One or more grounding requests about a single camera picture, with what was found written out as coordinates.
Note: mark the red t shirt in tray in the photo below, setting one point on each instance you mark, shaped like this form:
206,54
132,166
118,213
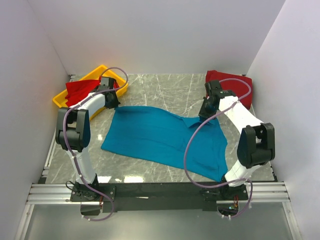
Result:
82,94

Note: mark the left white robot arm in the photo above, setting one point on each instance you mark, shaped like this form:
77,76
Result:
73,134

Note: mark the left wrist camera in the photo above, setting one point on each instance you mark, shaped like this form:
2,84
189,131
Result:
107,83

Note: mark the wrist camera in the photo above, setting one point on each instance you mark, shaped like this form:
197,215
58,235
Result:
107,83
213,87

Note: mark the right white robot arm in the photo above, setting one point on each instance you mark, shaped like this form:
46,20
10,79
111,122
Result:
256,145

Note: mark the black base beam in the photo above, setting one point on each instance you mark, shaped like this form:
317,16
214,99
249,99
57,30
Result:
155,197

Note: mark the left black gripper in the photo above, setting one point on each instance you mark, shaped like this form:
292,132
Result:
115,103

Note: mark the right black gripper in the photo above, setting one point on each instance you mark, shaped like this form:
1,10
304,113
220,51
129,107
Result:
202,113

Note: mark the folded dark red shirt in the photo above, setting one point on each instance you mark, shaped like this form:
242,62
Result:
241,85

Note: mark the blue t shirt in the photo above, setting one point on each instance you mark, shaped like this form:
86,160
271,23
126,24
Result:
156,135

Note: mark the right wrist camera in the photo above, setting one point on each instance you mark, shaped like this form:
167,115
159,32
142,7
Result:
213,87

